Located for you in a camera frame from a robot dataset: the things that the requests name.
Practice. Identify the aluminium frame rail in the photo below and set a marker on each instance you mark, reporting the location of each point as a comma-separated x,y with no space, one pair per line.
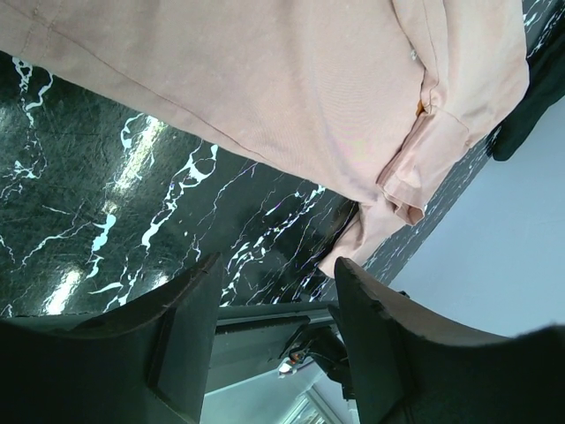
236,315

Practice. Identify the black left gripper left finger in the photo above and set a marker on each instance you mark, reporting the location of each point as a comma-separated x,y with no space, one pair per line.
144,362

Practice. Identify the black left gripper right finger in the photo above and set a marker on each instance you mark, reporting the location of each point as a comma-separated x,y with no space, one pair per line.
409,364

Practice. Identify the black folded t-shirt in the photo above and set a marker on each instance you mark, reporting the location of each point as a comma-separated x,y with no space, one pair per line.
545,89

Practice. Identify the pink printed t-shirt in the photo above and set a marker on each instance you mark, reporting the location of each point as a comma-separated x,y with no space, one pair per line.
375,100

